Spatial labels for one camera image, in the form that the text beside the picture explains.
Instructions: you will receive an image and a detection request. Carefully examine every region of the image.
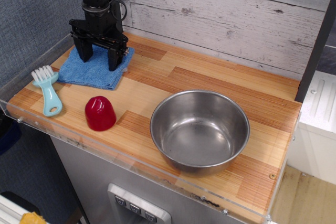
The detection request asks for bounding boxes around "blue microfiber cloth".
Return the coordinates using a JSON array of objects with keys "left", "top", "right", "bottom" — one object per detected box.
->
[{"left": 58, "top": 45, "right": 134, "bottom": 90}]

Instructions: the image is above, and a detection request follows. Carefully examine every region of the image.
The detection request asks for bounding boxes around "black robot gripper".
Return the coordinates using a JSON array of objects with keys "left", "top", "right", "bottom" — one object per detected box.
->
[{"left": 69, "top": 6, "right": 129, "bottom": 71}]

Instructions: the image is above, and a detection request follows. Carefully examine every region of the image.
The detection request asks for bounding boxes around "dark gray left post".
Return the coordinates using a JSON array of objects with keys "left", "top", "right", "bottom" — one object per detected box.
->
[{"left": 112, "top": 0, "right": 123, "bottom": 33}]

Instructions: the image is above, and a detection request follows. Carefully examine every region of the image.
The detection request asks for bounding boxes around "dark gray post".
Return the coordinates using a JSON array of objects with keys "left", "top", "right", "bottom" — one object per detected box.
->
[
  {"left": 295, "top": 0, "right": 335, "bottom": 103},
  {"left": 112, "top": 0, "right": 123, "bottom": 33}
]

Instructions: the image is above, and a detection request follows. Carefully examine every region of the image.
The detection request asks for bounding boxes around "stainless steel bowl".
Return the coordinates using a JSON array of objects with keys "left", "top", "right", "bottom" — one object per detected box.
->
[{"left": 150, "top": 90, "right": 250, "bottom": 177}]

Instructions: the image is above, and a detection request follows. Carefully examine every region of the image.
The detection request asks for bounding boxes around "gray metal cabinet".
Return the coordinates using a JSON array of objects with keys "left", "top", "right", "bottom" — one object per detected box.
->
[{"left": 51, "top": 137, "right": 266, "bottom": 223}]

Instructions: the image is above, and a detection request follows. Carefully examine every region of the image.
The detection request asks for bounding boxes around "silver button panel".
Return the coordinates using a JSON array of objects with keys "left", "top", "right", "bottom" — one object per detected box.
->
[{"left": 107, "top": 183, "right": 172, "bottom": 223}]

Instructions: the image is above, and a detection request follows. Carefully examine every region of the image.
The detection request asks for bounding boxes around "light blue scrub brush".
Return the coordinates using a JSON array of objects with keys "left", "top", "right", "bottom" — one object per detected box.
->
[{"left": 31, "top": 65, "right": 62, "bottom": 117}]

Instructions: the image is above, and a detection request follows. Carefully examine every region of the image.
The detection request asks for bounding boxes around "clear acrylic guard rail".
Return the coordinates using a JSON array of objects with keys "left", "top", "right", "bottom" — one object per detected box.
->
[{"left": 1, "top": 34, "right": 301, "bottom": 223}]

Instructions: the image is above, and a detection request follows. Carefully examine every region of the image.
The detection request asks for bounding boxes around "white side cabinet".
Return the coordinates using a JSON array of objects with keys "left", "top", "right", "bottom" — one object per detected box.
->
[{"left": 287, "top": 71, "right": 335, "bottom": 184}]

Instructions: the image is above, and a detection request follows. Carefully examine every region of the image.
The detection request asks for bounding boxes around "yellow object bottom left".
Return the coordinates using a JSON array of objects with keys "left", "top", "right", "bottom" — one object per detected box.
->
[{"left": 19, "top": 212, "right": 47, "bottom": 224}]

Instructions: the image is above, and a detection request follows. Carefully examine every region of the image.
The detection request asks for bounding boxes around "dark gray right post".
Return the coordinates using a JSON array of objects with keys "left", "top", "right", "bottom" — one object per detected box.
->
[{"left": 295, "top": 0, "right": 335, "bottom": 103}]

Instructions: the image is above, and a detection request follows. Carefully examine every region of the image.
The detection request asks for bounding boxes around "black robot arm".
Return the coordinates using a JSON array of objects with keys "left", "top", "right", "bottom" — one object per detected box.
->
[{"left": 69, "top": 0, "right": 128, "bottom": 71}]

